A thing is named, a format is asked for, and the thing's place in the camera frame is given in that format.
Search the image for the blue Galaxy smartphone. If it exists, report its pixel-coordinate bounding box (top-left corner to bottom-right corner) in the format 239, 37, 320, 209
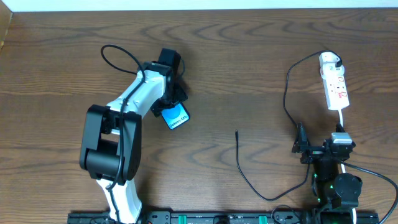
161, 103, 190, 130

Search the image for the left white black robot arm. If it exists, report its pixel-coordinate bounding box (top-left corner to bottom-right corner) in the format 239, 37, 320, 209
79, 49, 190, 223

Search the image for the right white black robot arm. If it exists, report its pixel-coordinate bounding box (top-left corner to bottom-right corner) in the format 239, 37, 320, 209
292, 123, 363, 223

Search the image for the white charger plug adapter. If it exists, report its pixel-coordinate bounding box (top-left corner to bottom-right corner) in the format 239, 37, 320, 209
319, 51, 343, 69

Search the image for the white power strip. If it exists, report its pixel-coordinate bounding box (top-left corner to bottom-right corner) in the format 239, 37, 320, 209
320, 65, 349, 111

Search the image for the black charger cable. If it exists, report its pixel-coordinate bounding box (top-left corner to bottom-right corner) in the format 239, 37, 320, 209
234, 49, 343, 202

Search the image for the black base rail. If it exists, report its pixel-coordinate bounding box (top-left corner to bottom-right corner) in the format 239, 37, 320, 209
67, 211, 379, 224

